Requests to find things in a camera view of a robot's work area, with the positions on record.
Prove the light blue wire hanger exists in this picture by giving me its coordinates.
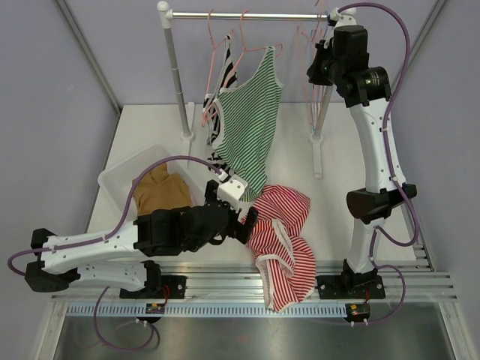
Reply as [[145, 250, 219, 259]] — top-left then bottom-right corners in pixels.
[[309, 23, 329, 131]]

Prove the pink wire hanger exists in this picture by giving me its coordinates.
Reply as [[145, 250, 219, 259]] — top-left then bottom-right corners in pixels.
[[306, 21, 329, 129]]

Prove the red white striped tank top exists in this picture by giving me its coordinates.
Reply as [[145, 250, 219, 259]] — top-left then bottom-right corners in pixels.
[[247, 184, 316, 313]]

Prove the tan brown tank top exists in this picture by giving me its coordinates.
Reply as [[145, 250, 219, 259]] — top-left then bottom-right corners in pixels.
[[133, 163, 192, 216]]

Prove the green white striped tank top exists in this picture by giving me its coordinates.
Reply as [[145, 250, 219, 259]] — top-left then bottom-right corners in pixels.
[[213, 46, 284, 202]]

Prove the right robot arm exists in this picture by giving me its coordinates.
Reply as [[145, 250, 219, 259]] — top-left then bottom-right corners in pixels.
[[307, 22, 417, 299]]

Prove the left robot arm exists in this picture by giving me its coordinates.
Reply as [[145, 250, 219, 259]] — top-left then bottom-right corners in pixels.
[[23, 180, 259, 299]]

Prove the black white striped tank top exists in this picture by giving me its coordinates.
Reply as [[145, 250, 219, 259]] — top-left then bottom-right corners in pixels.
[[202, 34, 238, 177]]

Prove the pink hanger under black top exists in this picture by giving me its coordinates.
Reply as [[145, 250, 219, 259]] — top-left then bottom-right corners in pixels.
[[201, 9, 234, 127]]

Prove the white clothes rack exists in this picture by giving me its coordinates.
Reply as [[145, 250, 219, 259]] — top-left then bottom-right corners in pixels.
[[157, 1, 333, 179]]

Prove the white plastic basket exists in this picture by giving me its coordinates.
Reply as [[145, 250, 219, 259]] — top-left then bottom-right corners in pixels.
[[98, 142, 205, 219]]

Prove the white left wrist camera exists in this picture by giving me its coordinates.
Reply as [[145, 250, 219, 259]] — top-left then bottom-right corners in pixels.
[[217, 169, 249, 212]]

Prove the aluminium mounting rail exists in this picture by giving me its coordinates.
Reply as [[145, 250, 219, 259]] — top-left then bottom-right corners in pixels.
[[50, 260, 458, 305]]

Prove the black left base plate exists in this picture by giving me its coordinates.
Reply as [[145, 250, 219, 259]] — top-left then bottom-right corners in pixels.
[[119, 275, 187, 299]]

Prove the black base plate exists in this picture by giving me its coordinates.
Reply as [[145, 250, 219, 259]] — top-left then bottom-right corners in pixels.
[[316, 275, 386, 300], [119, 275, 187, 299]]

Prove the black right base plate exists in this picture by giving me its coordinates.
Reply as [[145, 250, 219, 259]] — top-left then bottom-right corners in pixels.
[[316, 275, 386, 300]]

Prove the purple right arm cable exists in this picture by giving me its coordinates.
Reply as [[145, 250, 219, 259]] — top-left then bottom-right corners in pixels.
[[335, 1, 421, 323]]

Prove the white slotted cable duct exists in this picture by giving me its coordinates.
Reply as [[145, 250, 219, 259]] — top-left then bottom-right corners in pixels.
[[67, 301, 347, 318]]

